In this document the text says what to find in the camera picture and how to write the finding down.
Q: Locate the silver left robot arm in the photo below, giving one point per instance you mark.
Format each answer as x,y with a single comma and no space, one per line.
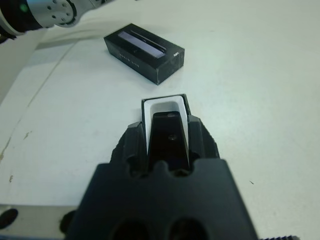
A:
57,12

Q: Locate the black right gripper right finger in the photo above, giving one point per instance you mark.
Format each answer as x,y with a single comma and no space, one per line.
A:
201,142

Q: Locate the black box lid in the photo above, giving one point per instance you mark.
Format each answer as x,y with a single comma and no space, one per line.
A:
140,57

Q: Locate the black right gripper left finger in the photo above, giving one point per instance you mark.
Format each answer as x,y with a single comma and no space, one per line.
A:
132,145

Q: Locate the black box base white insert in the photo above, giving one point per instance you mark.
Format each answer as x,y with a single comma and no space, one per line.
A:
162,100

